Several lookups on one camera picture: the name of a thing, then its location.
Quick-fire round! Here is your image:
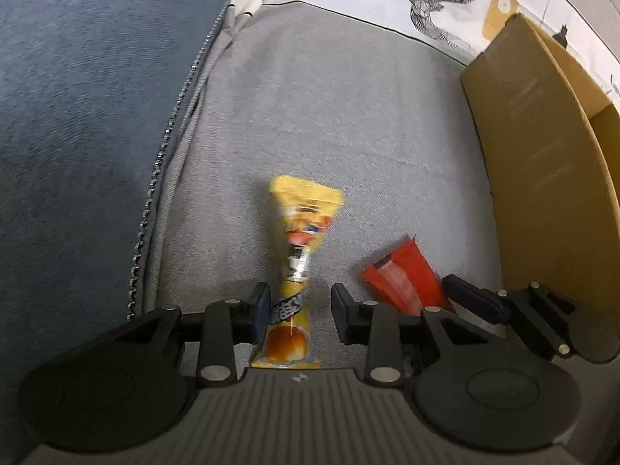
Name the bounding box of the red snack packet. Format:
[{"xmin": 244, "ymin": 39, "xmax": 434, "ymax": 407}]
[{"xmin": 361, "ymin": 235, "xmax": 458, "ymax": 318}]

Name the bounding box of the cardboard box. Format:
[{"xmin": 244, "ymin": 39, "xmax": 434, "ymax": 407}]
[{"xmin": 460, "ymin": 12, "xmax": 620, "ymax": 364}]

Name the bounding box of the yellow snack packet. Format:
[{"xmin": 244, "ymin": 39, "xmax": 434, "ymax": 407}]
[{"xmin": 249, "ymin": 174, "xmax": 344, "ymax": 369}]

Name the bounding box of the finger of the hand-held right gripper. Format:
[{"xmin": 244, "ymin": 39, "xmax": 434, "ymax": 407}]
[{"xmin": 442, "ymin": 274, "xmax": 577, "ymax": 362}]

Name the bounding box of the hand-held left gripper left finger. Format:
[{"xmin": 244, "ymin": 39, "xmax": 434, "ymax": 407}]
[{"xmin": 114, "ymin": 282, "xmax": 272, "ymax": 388}]

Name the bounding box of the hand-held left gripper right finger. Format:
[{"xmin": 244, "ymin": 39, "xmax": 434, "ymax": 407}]
[{"xmin": 331, "ymin": 283, "xmax": 490, "ymax": 387}]

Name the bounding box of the blue sofa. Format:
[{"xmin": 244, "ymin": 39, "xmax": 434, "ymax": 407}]
[{"xmin": 0, "ymin": 0, "xmax": 253, "ymax": 446}]

